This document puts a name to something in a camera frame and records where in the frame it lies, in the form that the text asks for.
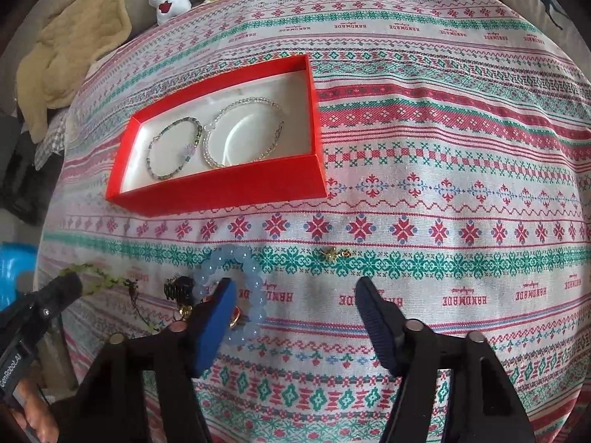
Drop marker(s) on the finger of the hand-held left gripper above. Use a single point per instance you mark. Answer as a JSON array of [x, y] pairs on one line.
[[55, 293]]

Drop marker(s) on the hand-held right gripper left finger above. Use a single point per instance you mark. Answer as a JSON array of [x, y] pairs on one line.
[[216, 327]]

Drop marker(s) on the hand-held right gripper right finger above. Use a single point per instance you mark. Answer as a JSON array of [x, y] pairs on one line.
[[376, 325]]

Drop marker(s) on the red cardboard box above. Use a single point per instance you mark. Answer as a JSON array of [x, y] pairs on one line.
[[304, 101]]

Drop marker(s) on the person's left hand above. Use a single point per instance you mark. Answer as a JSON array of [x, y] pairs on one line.
[[39, 413]]

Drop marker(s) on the small gold earring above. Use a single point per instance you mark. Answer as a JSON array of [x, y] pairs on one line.
[[186, 312]]

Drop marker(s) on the blue plastic object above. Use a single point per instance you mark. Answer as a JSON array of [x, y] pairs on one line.
[[14, 272]]

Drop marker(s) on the black hair claw clip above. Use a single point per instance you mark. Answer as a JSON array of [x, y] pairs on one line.
[[178, 288]]

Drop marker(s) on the gold charm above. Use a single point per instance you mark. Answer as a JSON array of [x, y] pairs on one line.
[[336, 254]]

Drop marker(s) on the black bag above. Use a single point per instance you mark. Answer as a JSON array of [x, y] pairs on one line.
[[18, 180]]

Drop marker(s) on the patterned woven cloth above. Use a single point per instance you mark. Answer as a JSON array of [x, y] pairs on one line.
[[438, 194]]

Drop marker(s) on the checked cloth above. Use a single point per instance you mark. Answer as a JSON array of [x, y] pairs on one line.
[[51, 140]]

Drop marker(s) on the beige blanket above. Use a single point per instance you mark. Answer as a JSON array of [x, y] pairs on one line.
[[83, 32]]

